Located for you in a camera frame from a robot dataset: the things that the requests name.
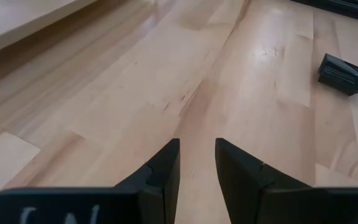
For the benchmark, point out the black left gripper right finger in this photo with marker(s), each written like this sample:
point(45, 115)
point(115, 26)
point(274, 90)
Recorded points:
point(275, 205)

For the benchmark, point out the black square mini plate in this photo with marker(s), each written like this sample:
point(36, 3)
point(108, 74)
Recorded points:
point(342, 74)

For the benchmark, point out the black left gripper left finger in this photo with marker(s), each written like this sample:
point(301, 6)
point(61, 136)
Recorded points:
point(104, 205)

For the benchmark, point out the wooden riser shelf black legs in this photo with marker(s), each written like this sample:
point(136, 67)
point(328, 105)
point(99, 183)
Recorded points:
point(11, 18)

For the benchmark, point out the black metal table frame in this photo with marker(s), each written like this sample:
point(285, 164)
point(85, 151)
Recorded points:
point(337, 7)

